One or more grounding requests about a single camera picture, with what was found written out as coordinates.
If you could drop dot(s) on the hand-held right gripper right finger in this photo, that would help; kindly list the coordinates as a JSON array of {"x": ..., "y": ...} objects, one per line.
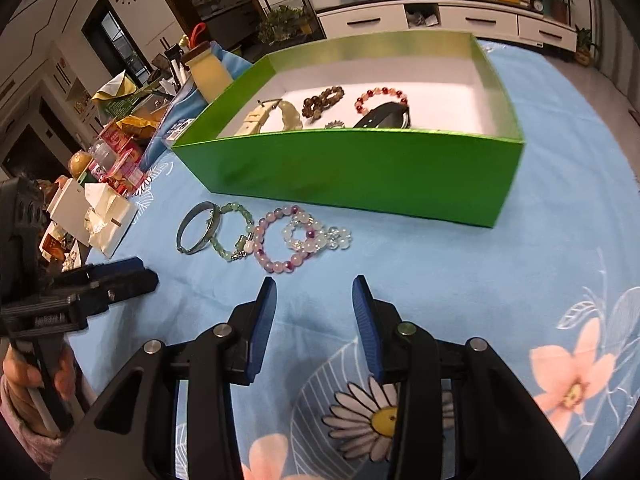
[{"x": 367, "y": 332}]

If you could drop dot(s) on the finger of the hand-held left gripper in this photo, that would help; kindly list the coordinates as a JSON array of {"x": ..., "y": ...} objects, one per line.
[
  {"x": 107, "y": 266},
  {"x": 130, "y": 287}
]

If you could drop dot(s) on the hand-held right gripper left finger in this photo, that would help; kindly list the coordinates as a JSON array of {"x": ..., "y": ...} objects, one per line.
[{"x": 261, "y": 332}]

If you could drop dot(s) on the green cardboard box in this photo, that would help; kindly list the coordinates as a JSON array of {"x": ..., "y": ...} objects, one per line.
[{"x": 350, "y": 175}]

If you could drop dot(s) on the cream square watch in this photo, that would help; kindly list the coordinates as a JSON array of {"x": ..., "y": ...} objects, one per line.
[{"x": 255, "y": 117}]

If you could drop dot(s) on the person's left forearm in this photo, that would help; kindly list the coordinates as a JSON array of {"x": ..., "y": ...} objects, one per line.
[{"x": 20, "y": 435}]

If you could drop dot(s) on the person's left hand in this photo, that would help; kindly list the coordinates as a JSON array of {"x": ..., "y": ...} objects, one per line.
[{"x": 20, "y": 370}]

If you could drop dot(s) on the tissue pack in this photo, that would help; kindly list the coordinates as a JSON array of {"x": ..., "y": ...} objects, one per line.
[{"x": 107, "y": 220}]

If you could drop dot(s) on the white flat box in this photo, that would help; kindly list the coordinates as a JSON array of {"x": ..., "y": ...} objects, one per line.
[{"x": 67, "y": 202}]

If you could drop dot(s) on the silver bangle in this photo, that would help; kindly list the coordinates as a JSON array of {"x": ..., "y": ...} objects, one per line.
[{"x": 179, "y": 234}]

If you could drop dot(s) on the orange fruit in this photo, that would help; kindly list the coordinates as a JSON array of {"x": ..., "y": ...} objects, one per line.
[{"x": 81, "y": 164}]

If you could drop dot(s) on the red snack packets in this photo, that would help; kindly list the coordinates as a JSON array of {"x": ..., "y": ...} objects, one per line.
[{"x": 122, "y": 160}]

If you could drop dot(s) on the small white carton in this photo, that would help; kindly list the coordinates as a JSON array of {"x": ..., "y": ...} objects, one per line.
[{"x": 181, "y": 129}]

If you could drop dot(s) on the yellow green bag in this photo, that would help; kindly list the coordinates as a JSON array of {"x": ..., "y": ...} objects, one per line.
[{"x": 116, "y": 89}]

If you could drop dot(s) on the black pen holder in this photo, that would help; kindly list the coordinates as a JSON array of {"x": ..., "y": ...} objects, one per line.
[{"x": 175, "y": 67}]

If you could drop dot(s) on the yellow jar with brown lid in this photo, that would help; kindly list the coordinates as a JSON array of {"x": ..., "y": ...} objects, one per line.
[{"x": 212, "y": 77}]

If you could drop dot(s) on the bushy potted plant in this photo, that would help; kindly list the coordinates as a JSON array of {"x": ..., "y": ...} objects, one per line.
[{"x": 285, "y": 25}]

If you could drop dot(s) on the white tv cabinet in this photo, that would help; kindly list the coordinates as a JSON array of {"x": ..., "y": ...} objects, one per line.
[{"x": 480, "y": 22}]

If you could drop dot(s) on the small floor potted plant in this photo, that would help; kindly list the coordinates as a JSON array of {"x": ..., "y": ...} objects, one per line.
[{"x": 584, "y": 49}]

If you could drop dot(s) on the black alarm clock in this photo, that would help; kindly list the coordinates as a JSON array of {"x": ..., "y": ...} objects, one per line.
[{"x": 538, "y": 5}]

